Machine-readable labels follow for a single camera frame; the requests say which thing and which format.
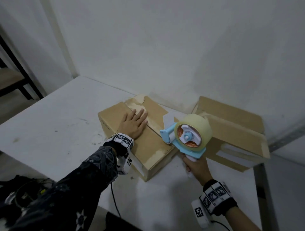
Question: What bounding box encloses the black bag with cables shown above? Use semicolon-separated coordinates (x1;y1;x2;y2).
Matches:
0;175;57;219

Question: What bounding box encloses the brown cardboard box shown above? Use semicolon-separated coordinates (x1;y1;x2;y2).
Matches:
98;94;179;182
190;96;271;173

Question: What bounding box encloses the black shelf with wooden boards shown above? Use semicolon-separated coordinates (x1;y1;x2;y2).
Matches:
0;33;44;100

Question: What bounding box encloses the clear tape roll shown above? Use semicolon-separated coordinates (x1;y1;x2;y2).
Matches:
174;114;213;150

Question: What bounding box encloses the grey metal shelf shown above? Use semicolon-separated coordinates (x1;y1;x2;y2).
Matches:
254;123;305;231

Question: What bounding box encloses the blue white tape dispenser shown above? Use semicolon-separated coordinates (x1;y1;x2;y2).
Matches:
159;114;207;162

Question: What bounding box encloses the person's right forearm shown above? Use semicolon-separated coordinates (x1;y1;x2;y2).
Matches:
225;206;262;231

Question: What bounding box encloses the person's left forearm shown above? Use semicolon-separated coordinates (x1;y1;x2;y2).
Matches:
9;145;119;231

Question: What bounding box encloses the person's left hand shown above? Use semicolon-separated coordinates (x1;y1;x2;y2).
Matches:
118;109;149;140

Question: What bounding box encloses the person's right hand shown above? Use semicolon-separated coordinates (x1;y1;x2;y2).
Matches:
182;153;214;186

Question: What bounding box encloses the black camera cable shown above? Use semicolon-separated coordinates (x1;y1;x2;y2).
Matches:
211;220;232;231
110;182;122;218

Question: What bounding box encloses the black case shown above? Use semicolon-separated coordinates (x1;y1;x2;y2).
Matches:
105;210;143;231

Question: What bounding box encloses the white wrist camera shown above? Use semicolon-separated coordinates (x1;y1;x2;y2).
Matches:
117;154;133;175
191;199;213;229

